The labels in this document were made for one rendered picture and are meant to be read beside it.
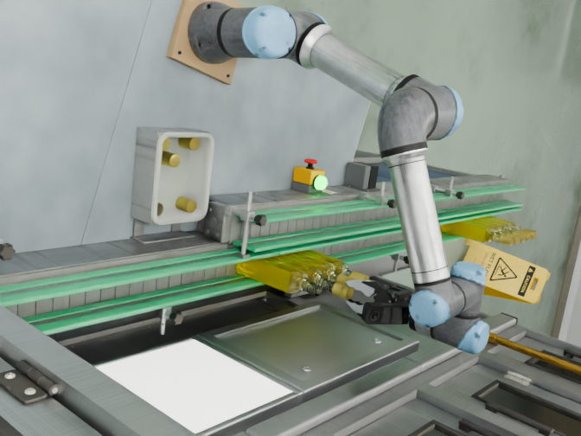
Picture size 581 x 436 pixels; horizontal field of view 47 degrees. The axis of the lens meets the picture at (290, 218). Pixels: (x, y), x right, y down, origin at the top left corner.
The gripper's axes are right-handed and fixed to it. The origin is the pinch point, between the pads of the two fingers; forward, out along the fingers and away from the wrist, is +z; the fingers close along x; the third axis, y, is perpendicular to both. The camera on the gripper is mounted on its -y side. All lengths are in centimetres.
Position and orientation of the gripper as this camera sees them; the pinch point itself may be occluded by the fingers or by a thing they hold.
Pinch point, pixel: (347, 292)
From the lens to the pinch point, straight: 167.1
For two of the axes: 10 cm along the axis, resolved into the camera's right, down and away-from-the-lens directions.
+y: 6.5, -1.0, 7.5
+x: 1.2, -9.7, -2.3
